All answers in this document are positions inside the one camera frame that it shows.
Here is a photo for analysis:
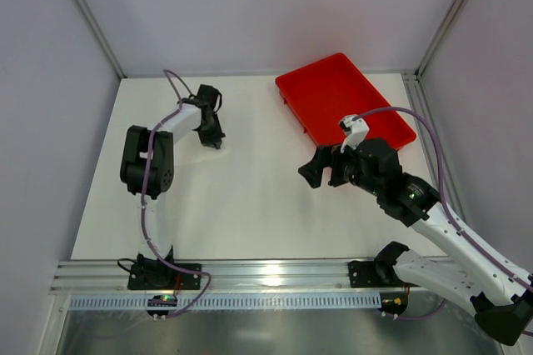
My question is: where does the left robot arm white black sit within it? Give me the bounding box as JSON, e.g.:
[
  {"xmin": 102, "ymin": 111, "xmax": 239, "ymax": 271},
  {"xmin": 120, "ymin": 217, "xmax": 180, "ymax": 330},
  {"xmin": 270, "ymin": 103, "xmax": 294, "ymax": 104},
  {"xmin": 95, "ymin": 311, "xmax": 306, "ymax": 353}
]
[{"xmin": 120, "ymin": 84, "xmax": 225, "ymax": 290}]

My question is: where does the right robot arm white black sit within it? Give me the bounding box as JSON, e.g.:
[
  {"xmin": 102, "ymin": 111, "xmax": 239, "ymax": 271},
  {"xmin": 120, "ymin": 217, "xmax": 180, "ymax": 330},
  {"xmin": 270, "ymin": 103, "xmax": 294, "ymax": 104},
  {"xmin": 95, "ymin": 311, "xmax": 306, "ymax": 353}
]
[{"xmin": 298, "ymin": 138, "xmax": 532, "ymax": 346}]

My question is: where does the red plastic tray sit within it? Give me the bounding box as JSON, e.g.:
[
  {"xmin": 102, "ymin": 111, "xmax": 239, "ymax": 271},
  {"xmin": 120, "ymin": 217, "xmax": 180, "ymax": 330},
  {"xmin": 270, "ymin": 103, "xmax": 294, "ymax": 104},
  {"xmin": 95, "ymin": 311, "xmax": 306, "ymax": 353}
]
[{"xmin": 275, "ymin": 52, "xmax": 390, "ymax": 146}]

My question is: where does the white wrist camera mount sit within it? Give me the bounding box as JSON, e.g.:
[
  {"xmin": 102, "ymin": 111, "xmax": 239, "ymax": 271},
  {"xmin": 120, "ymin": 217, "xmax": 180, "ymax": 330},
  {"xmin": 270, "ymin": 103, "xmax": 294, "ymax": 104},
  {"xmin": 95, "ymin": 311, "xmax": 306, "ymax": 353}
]
[{"xmin": 339, "ymin": 114, "xmax": 370, "ymax": 153}]

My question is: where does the right side aluminium rail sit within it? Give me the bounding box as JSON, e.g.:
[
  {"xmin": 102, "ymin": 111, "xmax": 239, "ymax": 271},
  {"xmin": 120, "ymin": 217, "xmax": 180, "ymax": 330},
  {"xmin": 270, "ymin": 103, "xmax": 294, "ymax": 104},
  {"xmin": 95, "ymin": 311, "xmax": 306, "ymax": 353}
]
[{"xmin": 401, "ymin": 72, "xmax": 466, "ymax": 221}]

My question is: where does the aluminium rail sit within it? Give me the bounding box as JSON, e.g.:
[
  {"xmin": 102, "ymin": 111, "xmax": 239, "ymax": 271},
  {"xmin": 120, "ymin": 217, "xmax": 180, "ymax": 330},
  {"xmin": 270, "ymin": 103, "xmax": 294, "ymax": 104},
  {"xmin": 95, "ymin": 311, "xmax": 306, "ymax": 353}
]
[
  {"xmin": 49, "ymin": 257, "xmax": 459, "ymax": 294},
  {"xmin": 401, "ymin": 72, "xmax": 466, "ymax": 221}
]

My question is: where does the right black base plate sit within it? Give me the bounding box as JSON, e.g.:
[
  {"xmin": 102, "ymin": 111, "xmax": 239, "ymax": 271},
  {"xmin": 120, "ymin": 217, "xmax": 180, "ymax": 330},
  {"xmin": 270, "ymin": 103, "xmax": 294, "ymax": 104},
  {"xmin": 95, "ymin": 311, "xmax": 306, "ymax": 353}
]
[{"xmin": 347, "ymin": 260, "xmax": 403, "ymax": 288}]

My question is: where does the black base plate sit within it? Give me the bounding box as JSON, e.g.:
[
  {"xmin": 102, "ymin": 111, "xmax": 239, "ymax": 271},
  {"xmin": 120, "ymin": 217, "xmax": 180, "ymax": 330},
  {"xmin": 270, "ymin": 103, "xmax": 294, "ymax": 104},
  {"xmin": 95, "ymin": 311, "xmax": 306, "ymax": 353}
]
[
  {"xmin": 347, "ymin": 260, "xmax": 403, "ymax": 288},
  {"xmin": 127, "ymin": 262, "xmax": 202, "ymax": 291}
]

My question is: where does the aluminium front rail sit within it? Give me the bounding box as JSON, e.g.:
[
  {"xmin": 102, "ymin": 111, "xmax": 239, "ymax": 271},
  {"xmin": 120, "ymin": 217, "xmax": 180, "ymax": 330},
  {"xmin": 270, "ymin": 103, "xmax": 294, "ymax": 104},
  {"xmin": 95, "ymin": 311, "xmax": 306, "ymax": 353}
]
[{"xmin": 49, "ymin": 257, "xmax": 459, "ymax": 294}]

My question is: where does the slotted white cable duct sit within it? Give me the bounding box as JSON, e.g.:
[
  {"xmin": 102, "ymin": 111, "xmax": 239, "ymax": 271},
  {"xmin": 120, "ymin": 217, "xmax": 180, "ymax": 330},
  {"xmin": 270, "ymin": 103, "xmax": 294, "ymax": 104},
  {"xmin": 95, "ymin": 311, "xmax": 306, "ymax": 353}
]
[{"xmin": 69, "ymin": 292, "xmax": 381, "ymax": 313}]

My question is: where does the left aluminium frame post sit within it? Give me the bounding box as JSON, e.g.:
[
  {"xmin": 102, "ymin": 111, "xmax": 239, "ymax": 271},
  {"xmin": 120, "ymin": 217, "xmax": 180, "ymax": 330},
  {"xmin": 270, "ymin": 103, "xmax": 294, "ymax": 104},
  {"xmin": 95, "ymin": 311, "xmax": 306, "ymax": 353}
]
[{"xmin": 73, "ymin": 0, "xmax": 127, "ymax": 80}]

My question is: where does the aluminium frame post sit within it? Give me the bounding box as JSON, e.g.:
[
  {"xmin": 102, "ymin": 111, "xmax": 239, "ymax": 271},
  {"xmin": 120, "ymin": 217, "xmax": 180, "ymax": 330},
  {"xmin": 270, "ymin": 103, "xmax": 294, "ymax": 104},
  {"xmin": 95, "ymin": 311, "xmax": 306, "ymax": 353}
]
[
  {"xmin": 73, "ymin": 0, "xmax": 127, "ymax": 80},
  {"xmin": 415, "ymin": 0, "xmax": 468, "ymax": 79}
]

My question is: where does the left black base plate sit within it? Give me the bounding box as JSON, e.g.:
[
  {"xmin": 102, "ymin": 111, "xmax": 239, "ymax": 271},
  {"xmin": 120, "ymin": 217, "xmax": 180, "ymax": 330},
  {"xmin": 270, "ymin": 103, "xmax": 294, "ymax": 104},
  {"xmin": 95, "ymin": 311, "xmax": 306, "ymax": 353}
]
[{"xmin": 127, "ymin": 262, "xmax": 202, "ymax": 291}]

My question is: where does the right aluminium frame post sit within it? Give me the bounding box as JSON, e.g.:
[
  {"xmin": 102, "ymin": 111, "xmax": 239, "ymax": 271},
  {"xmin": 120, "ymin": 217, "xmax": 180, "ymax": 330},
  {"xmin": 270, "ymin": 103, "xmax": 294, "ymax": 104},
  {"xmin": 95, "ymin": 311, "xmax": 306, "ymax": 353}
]
[{"xmin": 415, "ymin": 0, "xmax": 468, "ymax": 79}]

